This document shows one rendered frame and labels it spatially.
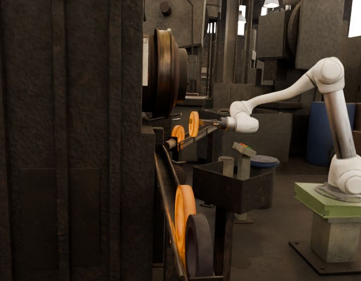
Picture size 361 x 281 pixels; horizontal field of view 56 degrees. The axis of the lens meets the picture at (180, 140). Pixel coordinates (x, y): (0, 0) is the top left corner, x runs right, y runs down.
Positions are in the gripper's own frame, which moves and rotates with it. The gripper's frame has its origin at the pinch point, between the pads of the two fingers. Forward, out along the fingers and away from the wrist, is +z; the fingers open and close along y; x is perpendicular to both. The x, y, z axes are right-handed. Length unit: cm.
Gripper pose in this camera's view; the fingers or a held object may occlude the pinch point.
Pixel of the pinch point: (194, 121)
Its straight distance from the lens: 209.8
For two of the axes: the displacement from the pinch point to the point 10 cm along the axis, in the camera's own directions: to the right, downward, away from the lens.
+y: -1.4, -1.7, 9.8
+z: -9.9, -0.6, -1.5
